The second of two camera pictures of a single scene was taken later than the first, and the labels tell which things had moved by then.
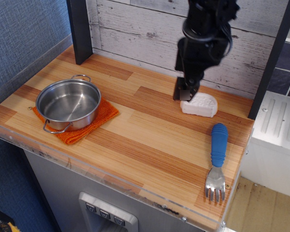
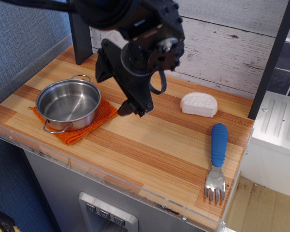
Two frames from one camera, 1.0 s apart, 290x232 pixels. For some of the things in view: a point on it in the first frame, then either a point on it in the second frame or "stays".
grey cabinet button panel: (99, 215) stays
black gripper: (194, 58) → (108, 63)
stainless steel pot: (71, 104) stays
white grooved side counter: (272, 159) stays
